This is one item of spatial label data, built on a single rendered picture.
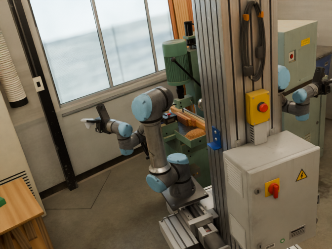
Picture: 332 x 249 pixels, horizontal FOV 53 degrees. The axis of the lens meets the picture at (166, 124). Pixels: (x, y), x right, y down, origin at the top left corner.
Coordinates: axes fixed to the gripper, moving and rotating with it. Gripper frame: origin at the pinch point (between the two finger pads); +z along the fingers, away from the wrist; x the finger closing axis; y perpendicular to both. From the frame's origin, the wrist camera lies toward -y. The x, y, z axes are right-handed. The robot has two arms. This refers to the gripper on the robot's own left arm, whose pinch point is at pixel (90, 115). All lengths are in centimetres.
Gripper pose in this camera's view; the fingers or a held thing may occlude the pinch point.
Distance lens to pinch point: 208.3
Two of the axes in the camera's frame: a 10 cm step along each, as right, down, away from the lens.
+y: 0.5, 9.4, 3.2
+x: 6.9, -2.7, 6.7
